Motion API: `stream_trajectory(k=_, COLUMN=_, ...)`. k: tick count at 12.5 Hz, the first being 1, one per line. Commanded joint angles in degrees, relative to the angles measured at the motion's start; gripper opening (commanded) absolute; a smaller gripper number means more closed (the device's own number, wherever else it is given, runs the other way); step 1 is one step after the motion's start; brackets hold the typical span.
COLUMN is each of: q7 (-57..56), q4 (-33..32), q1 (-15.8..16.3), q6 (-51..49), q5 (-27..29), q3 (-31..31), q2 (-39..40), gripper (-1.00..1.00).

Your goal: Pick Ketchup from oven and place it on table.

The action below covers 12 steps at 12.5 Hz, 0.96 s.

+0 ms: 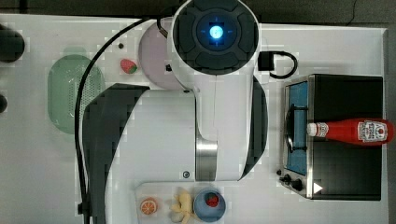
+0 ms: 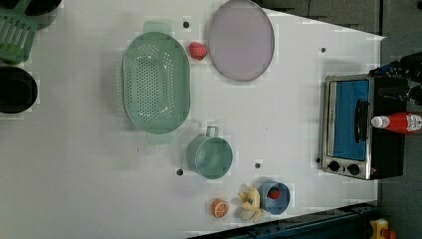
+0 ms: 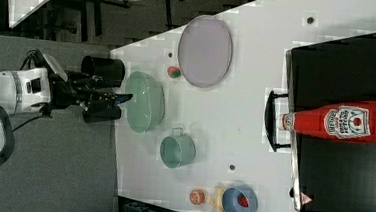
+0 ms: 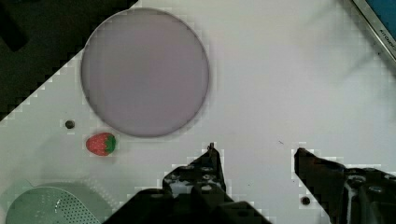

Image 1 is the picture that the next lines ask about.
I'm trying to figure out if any red ketchup bottle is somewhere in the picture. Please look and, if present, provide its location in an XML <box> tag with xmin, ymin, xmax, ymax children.
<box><xmin>306</xmin><ymin>119</ymin><xmax>395</xmax><ymax>147</ymax></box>

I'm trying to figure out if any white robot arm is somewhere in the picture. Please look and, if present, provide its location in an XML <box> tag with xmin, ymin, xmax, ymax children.
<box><xmin>81</xmin><ymin>0</ymin><xmax>268</xmax><ymax>224</ymax></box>

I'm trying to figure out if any black toaster oven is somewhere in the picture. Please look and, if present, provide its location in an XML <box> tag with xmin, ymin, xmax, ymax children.
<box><xmin>277</xmin><ymin>74</ymin><xmax>385</xmax><ymax>201</ymax></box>

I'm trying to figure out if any pink round plate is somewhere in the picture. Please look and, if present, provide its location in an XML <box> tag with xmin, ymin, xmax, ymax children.
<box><xmin>138</xmin><ymin>23</ymin><xmax>183</xmax><ymax>91</ymax></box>

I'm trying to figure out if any red toy strawberry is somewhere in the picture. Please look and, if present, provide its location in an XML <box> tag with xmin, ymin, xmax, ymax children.
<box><xmin>120</xmin><ymin>59</ymin><xmax>137</xmax><ymax>74</ymax></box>

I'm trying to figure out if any yellow peeled banana toy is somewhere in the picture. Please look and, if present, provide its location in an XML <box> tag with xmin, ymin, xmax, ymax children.
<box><xmin>170</xmin><ymin>190</ymin><xmax>194</xmax><ymax>224</ymax></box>

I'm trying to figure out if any small strawberry in bowl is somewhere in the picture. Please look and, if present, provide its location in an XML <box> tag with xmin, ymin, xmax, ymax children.
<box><xmin>205</xmin><ymin>193</ymin><xmax>219</xmax><ymax>207</ymax></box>

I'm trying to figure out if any blue bowl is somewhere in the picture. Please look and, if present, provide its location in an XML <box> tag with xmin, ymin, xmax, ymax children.
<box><xmin>193</xmin><ymin>188</ymin><xmax>226</xmax><ymax>222</ymax></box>

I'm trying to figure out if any orange slice toy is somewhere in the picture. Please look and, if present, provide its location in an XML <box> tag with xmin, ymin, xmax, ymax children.
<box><xmin>140</xmin><ymin>198</ymin><xmax>158</xmax><ymax>216</ymax></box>

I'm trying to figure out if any green perforated colander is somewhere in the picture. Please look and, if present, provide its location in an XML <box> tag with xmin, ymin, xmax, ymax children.
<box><xmin>48</xmin><ymin>54</ymin><xmax>106</xmax><ymax>134</ymax></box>

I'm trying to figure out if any small black round object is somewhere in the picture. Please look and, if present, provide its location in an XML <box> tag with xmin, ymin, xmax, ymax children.
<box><xmin>0</xmin><ymin>94</ymin><xmax>7</xmax><ymax>113</ymax></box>

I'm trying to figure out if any black round container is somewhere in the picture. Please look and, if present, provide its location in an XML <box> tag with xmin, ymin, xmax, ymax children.
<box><xmin>0</xmin><ymin>25</ymin><xmax>25</xmax><ymax>63</ymax></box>

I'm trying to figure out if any black connector with cable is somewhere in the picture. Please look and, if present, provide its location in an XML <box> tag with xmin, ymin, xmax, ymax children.
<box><xmin>258</xmin><ymin>50</ymin><xmax>298</xmax><ymax>79</ymax></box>

